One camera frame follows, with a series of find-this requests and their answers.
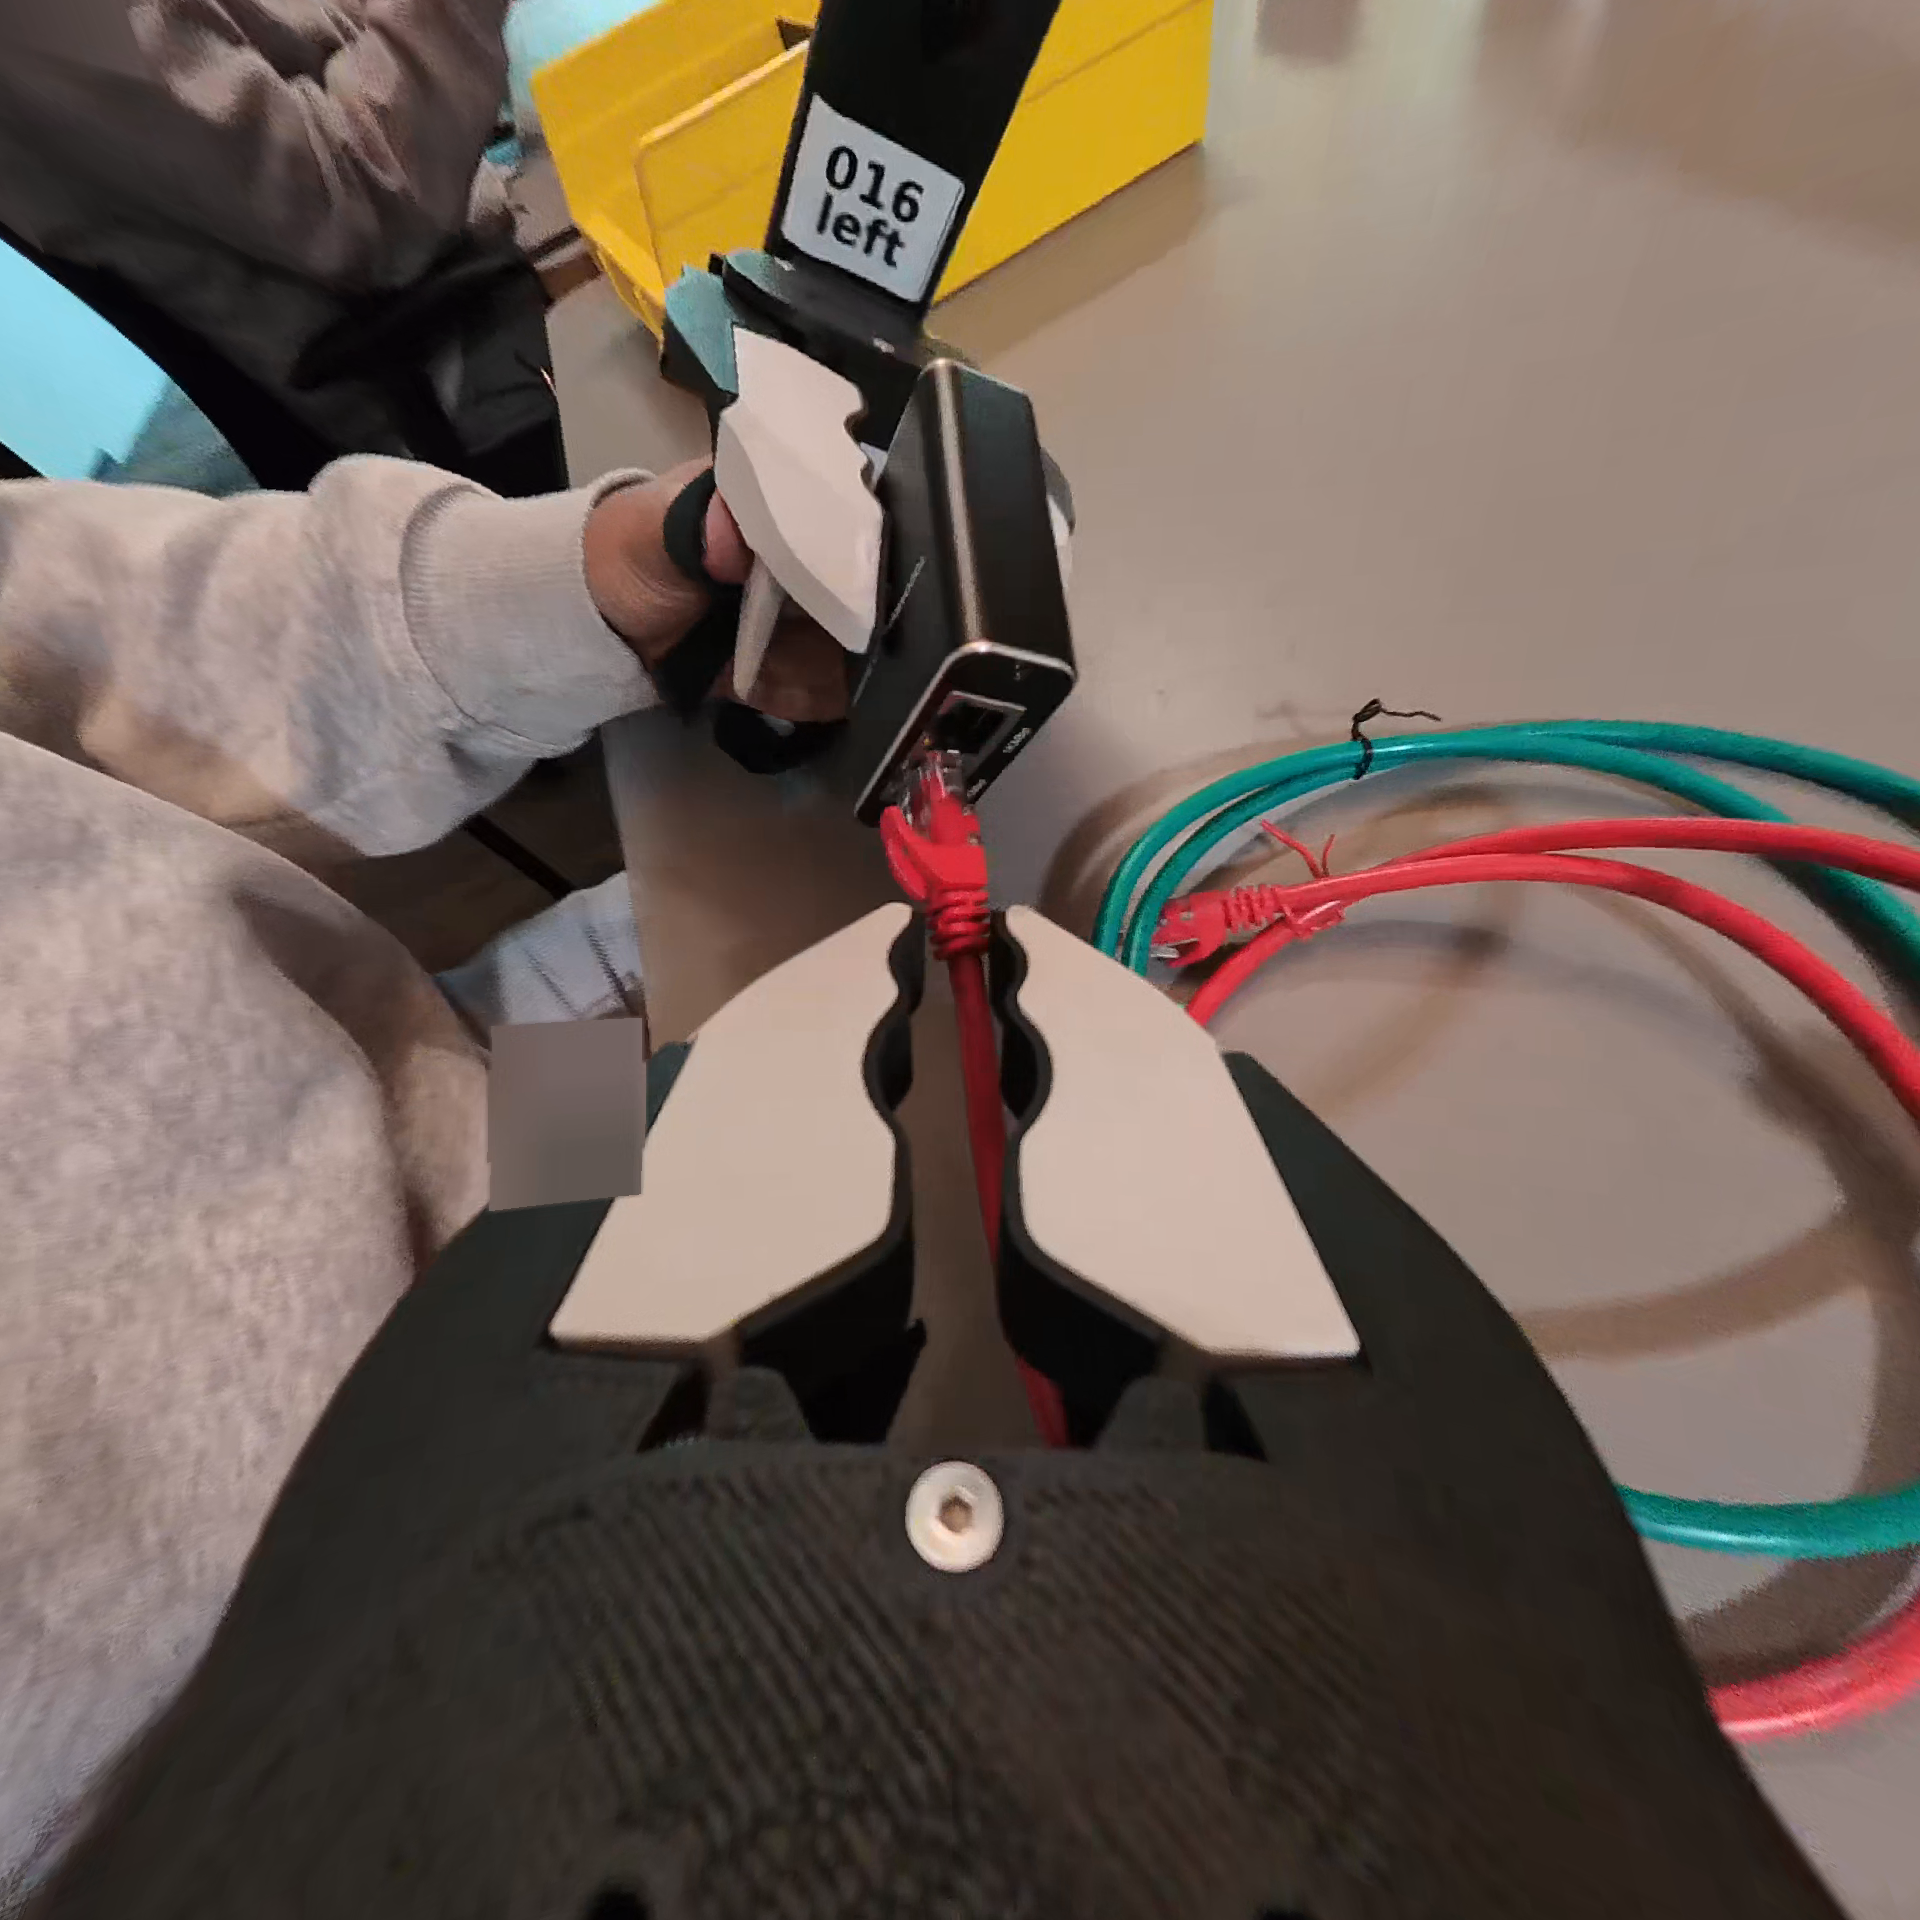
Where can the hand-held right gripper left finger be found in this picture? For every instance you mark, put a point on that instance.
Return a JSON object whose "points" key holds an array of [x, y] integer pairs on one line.
{"points": [[750, 1172]]}

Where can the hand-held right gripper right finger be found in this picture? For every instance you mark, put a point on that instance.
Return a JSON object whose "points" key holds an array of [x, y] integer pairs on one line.
{"points": [[1155, 1172]]}

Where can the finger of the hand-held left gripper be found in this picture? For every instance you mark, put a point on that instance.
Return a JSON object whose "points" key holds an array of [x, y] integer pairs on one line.
{"points": [[802, 495], [1064, 503]]}

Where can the black network switch box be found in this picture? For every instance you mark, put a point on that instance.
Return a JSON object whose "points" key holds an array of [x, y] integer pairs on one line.
{"points": [[974, 524]]}

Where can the person's left forearm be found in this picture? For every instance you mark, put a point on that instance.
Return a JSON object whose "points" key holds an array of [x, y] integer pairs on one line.
{"points": [[299, 646]]}

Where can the grey desk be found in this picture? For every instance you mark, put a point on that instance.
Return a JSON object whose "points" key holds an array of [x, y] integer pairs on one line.
{"points": [[1424, 452]]}

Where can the person's left hand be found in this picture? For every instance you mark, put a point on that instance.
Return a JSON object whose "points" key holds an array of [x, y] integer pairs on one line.
{"points": [[638, 571]]}

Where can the large yellow plastic bin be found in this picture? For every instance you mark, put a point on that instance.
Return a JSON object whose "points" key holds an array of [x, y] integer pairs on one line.
{"points": [[1108, 106]]}

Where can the person's white shoe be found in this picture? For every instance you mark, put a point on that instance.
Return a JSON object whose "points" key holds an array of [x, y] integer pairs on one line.
{"points": [[555, 946]]}

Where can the red twist tie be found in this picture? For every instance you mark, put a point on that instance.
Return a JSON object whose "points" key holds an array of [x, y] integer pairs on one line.
{"points": [[1300, 854]]}

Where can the black twist tie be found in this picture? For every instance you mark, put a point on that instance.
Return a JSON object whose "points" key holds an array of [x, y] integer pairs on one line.
{"points": [[1371, 720]]}

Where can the person's grey sweatshirt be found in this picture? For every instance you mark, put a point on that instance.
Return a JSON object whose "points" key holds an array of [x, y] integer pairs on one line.
{"points": [[180, 1200]]}

